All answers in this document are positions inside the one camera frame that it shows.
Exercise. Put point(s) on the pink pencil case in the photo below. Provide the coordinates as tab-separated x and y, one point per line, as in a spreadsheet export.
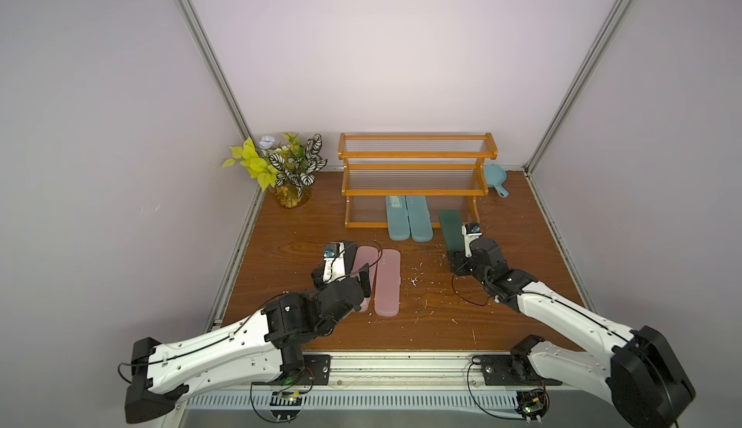
388	284
366	255

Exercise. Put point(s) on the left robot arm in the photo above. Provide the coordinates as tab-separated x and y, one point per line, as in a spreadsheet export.
263	348

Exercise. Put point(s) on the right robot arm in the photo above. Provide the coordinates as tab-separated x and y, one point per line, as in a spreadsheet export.
634	370

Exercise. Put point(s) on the potted plant in vase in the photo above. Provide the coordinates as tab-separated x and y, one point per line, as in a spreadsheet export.
286	168

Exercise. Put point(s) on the teal pencil case right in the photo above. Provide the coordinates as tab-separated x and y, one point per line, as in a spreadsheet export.
419	219

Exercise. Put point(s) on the dark green pencil case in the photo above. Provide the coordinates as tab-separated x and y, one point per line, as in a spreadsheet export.
451	226

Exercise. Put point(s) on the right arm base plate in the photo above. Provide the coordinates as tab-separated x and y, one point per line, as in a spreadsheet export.
510	370

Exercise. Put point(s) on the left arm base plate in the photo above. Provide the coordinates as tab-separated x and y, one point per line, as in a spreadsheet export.
316	370

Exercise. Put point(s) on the electronics board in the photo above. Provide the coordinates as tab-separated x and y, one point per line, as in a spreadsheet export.
533	405
285	406

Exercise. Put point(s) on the teal hand mirror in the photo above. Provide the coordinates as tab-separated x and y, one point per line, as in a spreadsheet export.
495	177

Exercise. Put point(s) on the aluminium rail frame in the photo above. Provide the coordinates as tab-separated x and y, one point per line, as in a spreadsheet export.
364	381

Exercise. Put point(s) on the teal pencil case left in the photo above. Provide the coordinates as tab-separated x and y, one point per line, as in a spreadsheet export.
397	218

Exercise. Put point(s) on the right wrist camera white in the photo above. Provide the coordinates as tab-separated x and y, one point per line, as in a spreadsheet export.
471	231

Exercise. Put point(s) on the teal pencil case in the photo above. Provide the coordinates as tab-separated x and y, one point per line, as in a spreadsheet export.
419	219
397	218

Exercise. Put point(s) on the right electronics board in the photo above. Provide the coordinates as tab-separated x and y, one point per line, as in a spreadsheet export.
533	405

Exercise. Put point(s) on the orange wooden shelf rack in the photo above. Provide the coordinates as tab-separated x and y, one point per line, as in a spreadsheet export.
431	165

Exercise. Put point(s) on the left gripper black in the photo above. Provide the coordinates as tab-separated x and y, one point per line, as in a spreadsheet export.
364	286

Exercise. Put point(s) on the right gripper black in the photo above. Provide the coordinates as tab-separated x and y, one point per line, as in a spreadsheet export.
461	260

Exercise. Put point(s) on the left electronics board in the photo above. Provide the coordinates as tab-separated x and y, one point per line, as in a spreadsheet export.
285	406

